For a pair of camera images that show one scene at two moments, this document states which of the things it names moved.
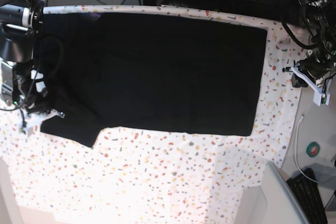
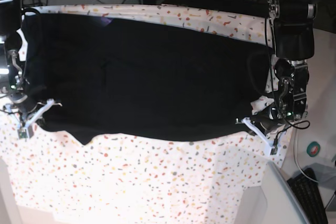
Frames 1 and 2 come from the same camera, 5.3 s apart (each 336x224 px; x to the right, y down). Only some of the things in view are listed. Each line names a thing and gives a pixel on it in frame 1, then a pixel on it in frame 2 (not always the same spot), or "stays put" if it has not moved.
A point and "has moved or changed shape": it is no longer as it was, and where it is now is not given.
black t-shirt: (152, 73) has moved or changed shape
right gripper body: (317, 65) → (268, 118)
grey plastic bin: (273, 202) stays put
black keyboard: (308, 196) stays put
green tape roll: (312, 149) stays put
